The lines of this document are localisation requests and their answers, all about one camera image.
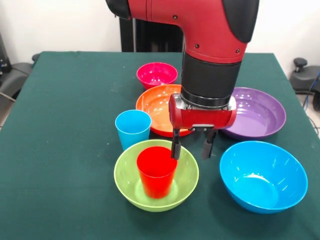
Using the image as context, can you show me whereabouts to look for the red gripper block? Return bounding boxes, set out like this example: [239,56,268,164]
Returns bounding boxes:
[168,93,238,161]

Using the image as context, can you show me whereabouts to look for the red cup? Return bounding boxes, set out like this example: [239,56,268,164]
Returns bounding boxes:
[136,146,179,200]

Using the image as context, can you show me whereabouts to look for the orange bowl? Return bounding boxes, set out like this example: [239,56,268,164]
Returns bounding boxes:
[135,84,194,138]

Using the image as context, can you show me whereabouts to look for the blue cup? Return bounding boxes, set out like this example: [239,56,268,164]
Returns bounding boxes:
[114,109,153,151]

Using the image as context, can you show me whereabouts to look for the purple bowl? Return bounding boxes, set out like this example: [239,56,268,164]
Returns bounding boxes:
[219,87,287,141]

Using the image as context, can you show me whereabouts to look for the green bowl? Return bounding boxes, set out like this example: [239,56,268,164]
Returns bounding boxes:
[113,139,200,213]

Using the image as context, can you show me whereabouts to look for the blue bowl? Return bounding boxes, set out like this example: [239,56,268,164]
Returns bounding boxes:
[219,140,309,215]

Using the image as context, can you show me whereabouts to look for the small pink bowl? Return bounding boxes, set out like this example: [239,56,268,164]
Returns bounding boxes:
[136,62,179,90]

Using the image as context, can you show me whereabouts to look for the dark green table cloth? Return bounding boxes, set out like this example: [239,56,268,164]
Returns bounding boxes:
[0,51,320,240]

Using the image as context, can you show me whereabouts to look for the black chair base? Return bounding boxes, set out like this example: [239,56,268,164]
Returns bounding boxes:
[289,57,320,95]
[0,32,41,101]

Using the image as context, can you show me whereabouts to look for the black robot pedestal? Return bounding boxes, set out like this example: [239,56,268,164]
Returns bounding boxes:
[118,16,186,53]

